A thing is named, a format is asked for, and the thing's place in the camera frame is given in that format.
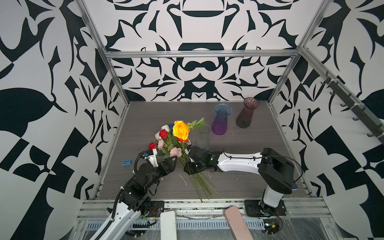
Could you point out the orange artificial rose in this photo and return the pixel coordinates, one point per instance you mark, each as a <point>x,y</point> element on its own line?
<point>181,130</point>

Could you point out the bunch of artificial flowers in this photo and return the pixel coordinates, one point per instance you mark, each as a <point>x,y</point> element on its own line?
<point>167,146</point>

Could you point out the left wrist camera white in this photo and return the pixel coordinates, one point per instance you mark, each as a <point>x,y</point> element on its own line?
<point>151,157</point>

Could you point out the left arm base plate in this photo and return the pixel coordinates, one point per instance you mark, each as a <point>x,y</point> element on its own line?
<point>153,209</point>

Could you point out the blue binder clip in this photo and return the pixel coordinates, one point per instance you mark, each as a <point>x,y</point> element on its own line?
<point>126,164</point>

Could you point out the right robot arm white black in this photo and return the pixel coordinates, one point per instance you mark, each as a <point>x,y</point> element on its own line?
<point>276,170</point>

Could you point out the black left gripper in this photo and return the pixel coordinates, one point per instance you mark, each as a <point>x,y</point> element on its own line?
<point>164,172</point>

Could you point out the pink phone-like device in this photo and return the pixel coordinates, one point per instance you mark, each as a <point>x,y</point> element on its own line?
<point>237,224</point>

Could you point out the white phone-like device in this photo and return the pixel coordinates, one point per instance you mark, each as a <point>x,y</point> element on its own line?
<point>168,226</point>

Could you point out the purple blue glass vase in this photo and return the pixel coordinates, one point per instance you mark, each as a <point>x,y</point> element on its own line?
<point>220,123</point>

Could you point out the blue book yellow label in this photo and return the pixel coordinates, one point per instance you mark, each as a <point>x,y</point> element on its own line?
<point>295,186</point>

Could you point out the grey hook rack rail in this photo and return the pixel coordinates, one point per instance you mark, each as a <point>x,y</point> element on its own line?
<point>352,103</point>

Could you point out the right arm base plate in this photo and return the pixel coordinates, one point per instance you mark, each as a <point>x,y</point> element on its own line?
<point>257,209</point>

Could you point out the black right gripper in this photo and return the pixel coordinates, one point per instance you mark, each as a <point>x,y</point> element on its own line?
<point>188,168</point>

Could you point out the small circuit board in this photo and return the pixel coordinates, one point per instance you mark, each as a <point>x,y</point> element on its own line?
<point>272,226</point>

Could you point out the clear glass vase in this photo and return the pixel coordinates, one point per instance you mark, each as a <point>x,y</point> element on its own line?
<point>204,137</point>

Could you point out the dark maroon glass vase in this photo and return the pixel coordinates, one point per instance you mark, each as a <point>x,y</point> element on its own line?
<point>244,119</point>

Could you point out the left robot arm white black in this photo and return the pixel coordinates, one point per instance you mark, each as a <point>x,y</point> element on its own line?
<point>133,199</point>

